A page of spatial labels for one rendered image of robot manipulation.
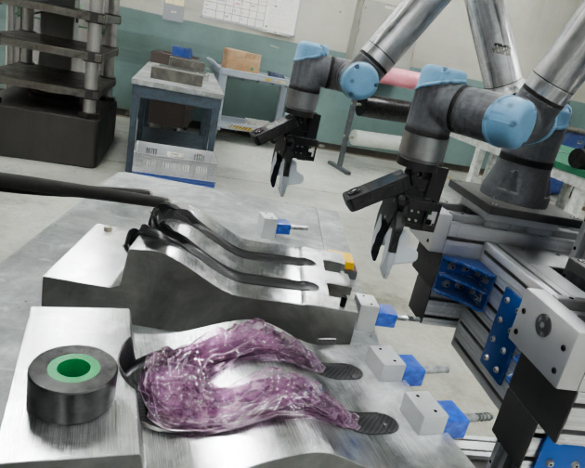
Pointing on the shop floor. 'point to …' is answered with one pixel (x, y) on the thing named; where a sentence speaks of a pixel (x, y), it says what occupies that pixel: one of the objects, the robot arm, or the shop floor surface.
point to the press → (50, 84)
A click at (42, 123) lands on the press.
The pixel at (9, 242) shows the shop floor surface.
